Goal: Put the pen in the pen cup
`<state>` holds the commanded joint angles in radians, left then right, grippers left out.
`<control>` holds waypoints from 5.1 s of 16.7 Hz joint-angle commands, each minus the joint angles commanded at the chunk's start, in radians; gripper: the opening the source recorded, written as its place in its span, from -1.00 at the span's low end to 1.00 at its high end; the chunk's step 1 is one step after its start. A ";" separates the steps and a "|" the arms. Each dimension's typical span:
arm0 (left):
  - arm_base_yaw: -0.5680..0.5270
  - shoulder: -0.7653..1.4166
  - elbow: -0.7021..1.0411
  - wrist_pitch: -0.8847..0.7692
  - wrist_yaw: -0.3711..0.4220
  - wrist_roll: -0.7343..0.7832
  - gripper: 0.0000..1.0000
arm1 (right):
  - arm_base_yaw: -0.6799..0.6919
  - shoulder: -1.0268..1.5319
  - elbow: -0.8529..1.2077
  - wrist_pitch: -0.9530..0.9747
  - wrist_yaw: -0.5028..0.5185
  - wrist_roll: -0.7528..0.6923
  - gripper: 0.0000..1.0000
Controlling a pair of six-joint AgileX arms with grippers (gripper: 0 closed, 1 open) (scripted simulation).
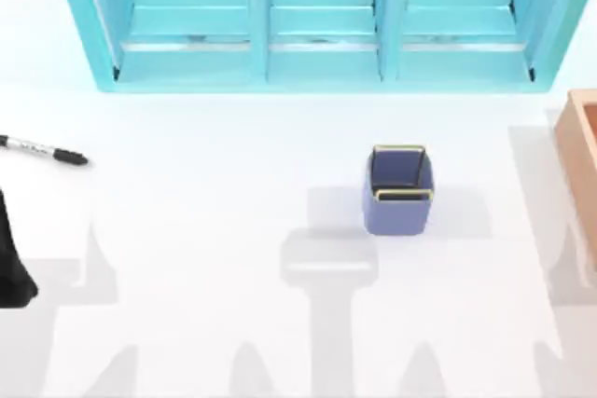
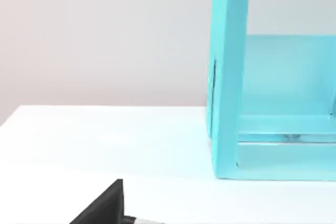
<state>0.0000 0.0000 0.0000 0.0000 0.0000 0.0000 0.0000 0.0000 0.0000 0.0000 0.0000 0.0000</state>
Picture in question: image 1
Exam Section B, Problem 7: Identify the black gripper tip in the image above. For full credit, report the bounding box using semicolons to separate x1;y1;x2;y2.
0;188;39;309

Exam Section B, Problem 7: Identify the salmon-coloured shallow box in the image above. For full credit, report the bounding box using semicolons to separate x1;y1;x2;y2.
553;89;597;273

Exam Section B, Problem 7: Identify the black and silver marker pen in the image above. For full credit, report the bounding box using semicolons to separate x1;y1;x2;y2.
0;134;90;168

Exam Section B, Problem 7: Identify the blue square pen holder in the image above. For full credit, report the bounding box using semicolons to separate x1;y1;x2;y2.
362;144;435;237

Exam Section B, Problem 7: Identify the light blue rack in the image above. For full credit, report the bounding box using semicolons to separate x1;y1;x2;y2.
52;0;583;95

